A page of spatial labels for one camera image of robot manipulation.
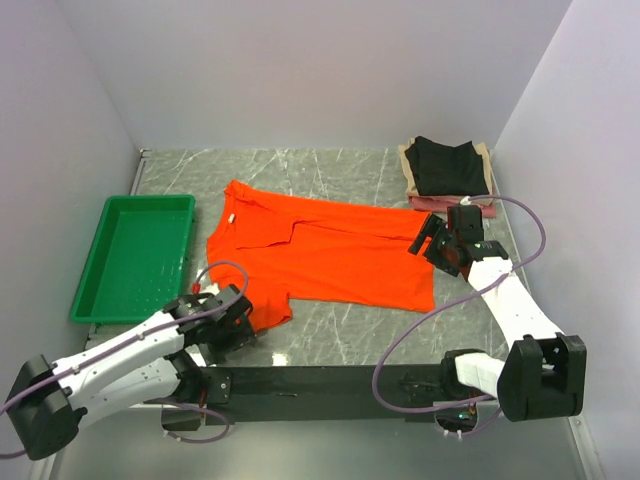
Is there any orange t-shirt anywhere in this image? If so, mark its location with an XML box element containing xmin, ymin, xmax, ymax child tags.
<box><xmin>206</xmin><ymin>180</ymin><xmax>435</xmax><ymax>332</ymax></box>

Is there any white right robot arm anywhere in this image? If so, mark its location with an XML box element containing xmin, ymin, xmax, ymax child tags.
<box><xmin>409</xmin><ymin>205</ymin><xmax>587</xmax><ymax>422</ymax></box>

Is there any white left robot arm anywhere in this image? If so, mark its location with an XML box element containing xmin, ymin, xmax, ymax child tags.
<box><xmin>1</xmin><ymin>285</ymin><xmax>255</xmax><ymax>460</ymax></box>

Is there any black folded t-shirt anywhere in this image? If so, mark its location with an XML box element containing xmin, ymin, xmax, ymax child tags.
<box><xmin>404</xmin><ymin>136</ymin><xmax>490</xmax><ymax>196</ymax></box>

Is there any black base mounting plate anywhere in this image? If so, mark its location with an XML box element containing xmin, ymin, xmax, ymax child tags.
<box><xmin>140</xmin><ymin>366</ymin><xmax>498</xmax><ymax>431</ymax></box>

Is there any green plastic tray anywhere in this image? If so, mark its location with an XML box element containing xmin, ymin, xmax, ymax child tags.
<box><xmin>70</xmin><ymin>195</ymin><xmax>196</xmax><ymax>325</ymax></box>

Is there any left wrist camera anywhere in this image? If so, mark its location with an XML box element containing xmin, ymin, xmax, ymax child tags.
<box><xmin>190</xmin><ymin>282</ymin><xmax>220</xmax><ymax>295</ymax></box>

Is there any aluminium frame rail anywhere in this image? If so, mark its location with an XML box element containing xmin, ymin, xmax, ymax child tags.
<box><xmin>25</xmin><ymin>363</ymin><xmax>608</xmax><ymax>480</ymax></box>

